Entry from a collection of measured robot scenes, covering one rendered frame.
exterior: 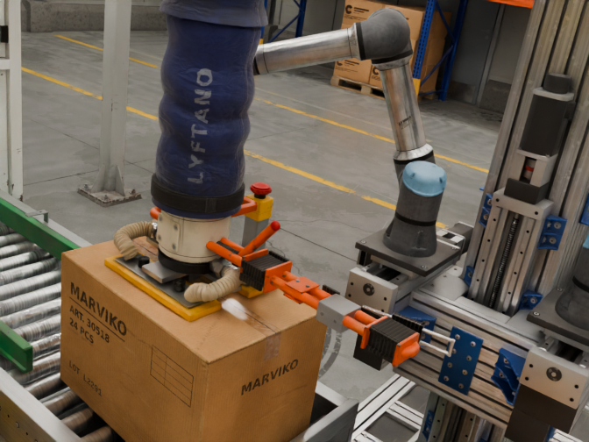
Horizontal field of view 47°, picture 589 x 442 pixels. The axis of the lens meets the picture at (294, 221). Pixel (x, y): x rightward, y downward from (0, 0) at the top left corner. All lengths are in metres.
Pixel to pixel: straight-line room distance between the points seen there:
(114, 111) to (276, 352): 3.20
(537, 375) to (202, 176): 0.89
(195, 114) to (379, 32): 0.53
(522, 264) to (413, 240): 0.29
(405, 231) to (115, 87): 3.03
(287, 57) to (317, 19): 9.84
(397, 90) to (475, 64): 8.34
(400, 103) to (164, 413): 1.01
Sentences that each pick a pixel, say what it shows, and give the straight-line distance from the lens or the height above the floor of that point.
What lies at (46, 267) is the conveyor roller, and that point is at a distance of 2.68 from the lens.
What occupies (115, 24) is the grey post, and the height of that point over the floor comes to 1.16.
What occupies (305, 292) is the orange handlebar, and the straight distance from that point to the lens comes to 1.45.
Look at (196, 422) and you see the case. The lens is 1.55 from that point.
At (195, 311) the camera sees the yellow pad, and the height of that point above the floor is 0.97.
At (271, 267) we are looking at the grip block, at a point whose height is 1.11.
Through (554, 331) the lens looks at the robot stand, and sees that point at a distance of 1.72.
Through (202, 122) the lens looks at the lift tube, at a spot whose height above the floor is 1.38.
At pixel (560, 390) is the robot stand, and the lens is 1.67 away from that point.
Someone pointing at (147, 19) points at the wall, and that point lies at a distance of 12.68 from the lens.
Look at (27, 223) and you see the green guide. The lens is 2.82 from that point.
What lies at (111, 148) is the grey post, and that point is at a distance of 4.66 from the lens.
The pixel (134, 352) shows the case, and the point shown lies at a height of 0.83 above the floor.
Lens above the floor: 1.77
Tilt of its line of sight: 22 degrees down
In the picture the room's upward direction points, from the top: 9 degrees clockwise
